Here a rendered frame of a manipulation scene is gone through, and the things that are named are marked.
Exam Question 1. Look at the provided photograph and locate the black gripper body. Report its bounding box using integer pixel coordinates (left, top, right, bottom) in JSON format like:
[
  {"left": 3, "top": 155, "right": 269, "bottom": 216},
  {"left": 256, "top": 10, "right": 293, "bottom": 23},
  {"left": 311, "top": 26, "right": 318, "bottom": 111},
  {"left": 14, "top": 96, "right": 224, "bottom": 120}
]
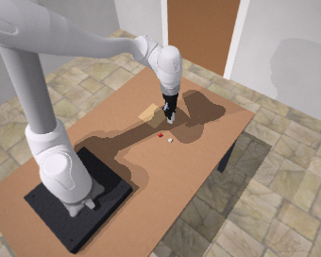
[{"left": 162, "top": 93, "right": 178, "bottom": 107}]

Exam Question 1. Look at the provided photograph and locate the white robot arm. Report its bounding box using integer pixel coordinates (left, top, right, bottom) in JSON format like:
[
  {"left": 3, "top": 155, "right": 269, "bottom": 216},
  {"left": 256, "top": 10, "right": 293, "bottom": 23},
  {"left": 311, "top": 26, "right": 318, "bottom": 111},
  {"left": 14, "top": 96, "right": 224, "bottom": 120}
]
[{"left": 0, "top": 0, "right": 182, "bottom": 217}]

